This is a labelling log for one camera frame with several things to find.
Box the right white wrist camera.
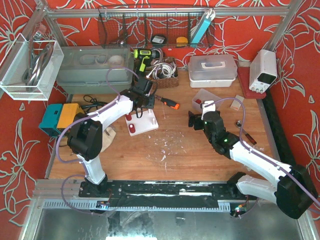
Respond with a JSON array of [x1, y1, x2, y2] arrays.
[[201, 100, 216, 115]]

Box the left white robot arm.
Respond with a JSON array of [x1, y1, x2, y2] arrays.
[[67, 77, 156, 186]]

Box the beige work glove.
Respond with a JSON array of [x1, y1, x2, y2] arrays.
[[100, 125, 116, 153]]

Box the white coiled cable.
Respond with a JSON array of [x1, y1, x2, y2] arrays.
[[147, 62, 178, 80]]

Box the white power supply unit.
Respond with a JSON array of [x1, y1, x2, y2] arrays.
[[249, 49, 278, 94]]

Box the brown woven basket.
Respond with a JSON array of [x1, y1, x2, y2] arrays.
[[145, 57, 179, 89]]

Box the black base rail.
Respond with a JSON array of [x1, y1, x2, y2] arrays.
[[78, 180, 256, 209]]

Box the black wire hanging basket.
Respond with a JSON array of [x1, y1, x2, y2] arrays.
[[97, 4, 216, 50]]

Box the small clear plastic bag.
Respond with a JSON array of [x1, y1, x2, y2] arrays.
[[230, 95, 245, 111]]

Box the green black cordless drill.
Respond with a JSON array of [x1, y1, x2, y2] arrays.
[[133, 48, 160, 82]]

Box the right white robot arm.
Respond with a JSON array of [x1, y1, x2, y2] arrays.
[[188, 111, 318, 219]]

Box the black cable chain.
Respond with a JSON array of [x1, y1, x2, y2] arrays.
[[264, 88, 297, 173]]

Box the red spring on peg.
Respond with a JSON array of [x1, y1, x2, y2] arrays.
[[125, 114, 132, 121]]

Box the clear tray of red springs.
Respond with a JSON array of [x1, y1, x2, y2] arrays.
[[191, 88, 221, 112]]

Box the white plastic case with handle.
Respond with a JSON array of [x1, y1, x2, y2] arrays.
[[188, 54, 238, 88]]

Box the yellow box device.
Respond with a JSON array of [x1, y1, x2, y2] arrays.
[[57, 103, 84, 131]]

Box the yellow tape measure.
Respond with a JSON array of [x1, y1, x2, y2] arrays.
[[176, 36, 189, 48]]

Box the blue white power strip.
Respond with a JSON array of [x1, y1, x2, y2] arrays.
[[190, 17, 211, 48]]

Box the orange black handled pliers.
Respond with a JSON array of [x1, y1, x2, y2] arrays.
[[154, 94, 180, 110]]

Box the small red handled tool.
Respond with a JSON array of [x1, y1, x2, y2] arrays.
[[235, 120, 257, 145]]

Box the grey translucent storage box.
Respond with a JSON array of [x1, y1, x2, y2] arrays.
[[56, 46, 134, 95]]

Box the clear acrylic wall bin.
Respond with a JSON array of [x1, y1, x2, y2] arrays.
[[0, 34, 64, 101]]

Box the red mat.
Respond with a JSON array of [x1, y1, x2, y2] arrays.
[[237, 66, 267, 100]]

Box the teal box device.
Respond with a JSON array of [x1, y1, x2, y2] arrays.
[[38, 103, 63, 137]]

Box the white peg base plate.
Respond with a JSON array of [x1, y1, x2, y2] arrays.
[[125, 109, 159, 137]]

